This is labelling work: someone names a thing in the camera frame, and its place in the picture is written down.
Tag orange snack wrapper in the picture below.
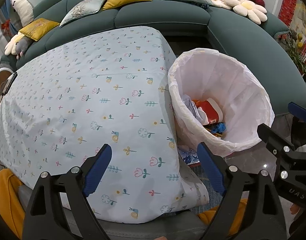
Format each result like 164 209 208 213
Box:
204 122 226 138

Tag red white paper cup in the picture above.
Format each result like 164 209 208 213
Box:
193 98 223 126

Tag white paper towel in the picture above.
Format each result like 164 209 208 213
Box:
181 94 208 125

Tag white trash bin with liner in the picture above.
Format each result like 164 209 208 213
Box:
168 48 275 157

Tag potted plant with flowers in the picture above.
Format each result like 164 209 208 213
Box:
277 30 306 81

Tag floral light blue tablecloth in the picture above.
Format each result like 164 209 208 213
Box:
0 27 209 224

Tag yellow cloth below table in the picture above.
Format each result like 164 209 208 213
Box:
0 168 25 239

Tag daisy pillow lower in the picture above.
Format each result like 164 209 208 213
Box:
233 0 268 25

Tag dark green sectional sofa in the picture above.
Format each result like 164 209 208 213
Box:
0 0 306 115

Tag white grey plush toy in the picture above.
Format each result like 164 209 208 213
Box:
4 0 34 56

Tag yellow cushion far left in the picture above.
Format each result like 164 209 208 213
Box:
19 18 60 41

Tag grey embroidered cushion left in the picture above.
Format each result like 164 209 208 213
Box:
59 0 106 27

